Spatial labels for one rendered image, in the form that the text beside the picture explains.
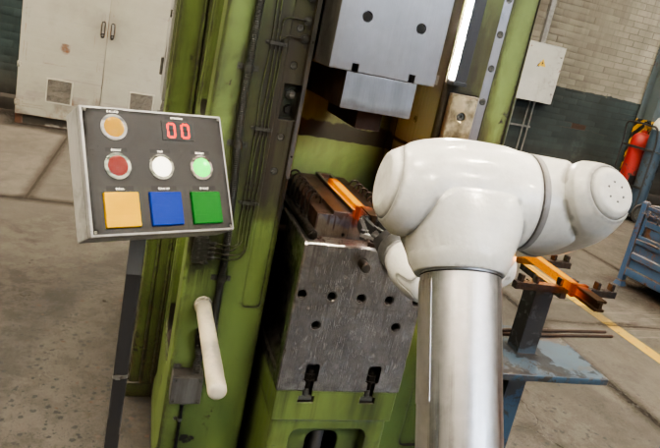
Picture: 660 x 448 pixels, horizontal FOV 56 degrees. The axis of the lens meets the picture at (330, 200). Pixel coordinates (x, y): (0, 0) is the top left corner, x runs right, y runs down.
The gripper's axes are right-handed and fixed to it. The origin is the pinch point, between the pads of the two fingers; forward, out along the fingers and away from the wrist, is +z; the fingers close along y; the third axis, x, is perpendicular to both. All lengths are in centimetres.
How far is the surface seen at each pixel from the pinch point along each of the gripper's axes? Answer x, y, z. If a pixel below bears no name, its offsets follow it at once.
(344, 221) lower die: -3.5, -4.4, 5.2
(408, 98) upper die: 32.5, 5.8, 6.6
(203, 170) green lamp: 9.0, -45.5, -6.2
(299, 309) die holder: -27.8, -14.0, -1.7
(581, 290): -3, 51, -27
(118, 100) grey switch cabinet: -81, -84, 529
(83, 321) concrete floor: -104, -74, 118
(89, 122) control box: 18, -71, -12
